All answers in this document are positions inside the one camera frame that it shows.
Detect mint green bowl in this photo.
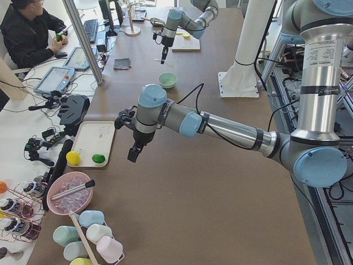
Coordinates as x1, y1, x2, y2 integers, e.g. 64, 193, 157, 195
158, 72, 178, 89

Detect pink bowl of ice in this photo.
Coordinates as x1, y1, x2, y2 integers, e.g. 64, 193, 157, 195
46, 172, 93, 215

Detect bamboo cutting board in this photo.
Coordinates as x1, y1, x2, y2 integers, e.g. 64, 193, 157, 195
172, 32, 201, 52

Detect green lime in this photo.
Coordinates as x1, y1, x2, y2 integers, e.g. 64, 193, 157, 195
92, 153, 106, 164

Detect wooden stand with base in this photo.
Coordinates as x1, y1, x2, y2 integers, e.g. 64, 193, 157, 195
124, 1, 141, 36

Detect cream cartoon tray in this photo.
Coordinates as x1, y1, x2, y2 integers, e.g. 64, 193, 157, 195
67, 121, 115, 168

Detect grey folded cloth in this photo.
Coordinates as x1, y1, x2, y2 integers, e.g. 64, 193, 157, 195
113, 58, 131, 70

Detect metal ice scoop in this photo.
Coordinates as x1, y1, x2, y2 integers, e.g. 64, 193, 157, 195
51, 179, 95, 201

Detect black controller housing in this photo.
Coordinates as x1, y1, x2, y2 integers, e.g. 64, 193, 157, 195
57, 95, 90, 126

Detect black monitor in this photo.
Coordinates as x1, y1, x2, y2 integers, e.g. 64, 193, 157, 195
98, 0, 124, 37

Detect far teach pendant tablet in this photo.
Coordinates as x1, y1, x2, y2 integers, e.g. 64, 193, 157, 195
63, 47, 89, 71

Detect teach pendant tablet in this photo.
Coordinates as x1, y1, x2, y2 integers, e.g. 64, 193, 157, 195
34, 66, 75, 94
63, 47, 89, 71

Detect black keyboard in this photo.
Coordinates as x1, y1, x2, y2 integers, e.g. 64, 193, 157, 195
83, 19, 98, 44

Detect light blue cup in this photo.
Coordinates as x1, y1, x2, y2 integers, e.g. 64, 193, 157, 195
79, 210, 105, 228

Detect near teach pendant tablet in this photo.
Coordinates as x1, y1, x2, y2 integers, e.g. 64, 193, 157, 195
34, 66, 75, 94

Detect pale mint cup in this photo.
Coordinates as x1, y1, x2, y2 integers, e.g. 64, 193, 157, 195
86, 224, 113, 244

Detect pink cup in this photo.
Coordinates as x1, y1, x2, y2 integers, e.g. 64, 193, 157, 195
96, 236, 125, 264

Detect green cup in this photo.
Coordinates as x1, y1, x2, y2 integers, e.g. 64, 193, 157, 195
52, 226, 79, 247

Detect teal cup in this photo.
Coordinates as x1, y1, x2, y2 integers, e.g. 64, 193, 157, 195
63, 241, 88, 262

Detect yellow cup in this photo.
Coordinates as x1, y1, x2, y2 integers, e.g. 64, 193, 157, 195
69, 257, 93, 265

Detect person in black jacket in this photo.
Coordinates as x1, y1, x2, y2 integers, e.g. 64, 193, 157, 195
1, 1, 68, 68

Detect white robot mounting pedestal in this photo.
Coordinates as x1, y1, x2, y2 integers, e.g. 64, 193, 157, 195
218, 0, 276, 98

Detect wooden cup rack handle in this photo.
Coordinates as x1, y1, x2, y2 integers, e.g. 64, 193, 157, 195
68, 211, 98, 265

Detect aluminium frame post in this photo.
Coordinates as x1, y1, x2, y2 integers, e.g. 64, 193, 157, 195
62, 0, 104, 85

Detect copper wire bottle rack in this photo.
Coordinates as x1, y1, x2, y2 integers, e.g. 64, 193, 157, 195
1, 181, 46, 243

